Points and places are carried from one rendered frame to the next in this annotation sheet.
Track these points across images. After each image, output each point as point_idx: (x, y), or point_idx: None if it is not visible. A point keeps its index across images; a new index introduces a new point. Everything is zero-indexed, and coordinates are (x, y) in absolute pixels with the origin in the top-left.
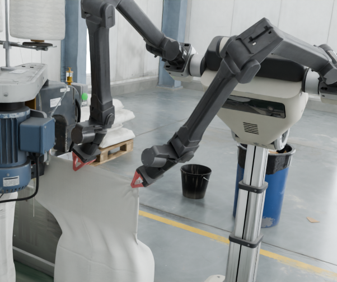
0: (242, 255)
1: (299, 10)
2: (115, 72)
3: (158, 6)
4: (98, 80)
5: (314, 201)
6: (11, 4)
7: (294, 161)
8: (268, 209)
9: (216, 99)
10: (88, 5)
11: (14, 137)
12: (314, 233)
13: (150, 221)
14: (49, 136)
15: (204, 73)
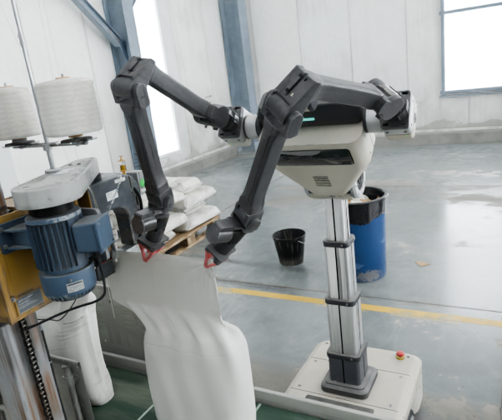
0: (343, 316)
1: (371, 43)
2: (190, 148)
3: (222, 70)
4: (148, 164)
5: (421, 243)
6: (40, 104)
7: (394, 205)
8: (372, 262)
9: (268, 160)
10: (118, 88)
11: (69, 240)
12: (425, 277)
13: (250, 297)
14: (106, 232)
15: (260, 133)
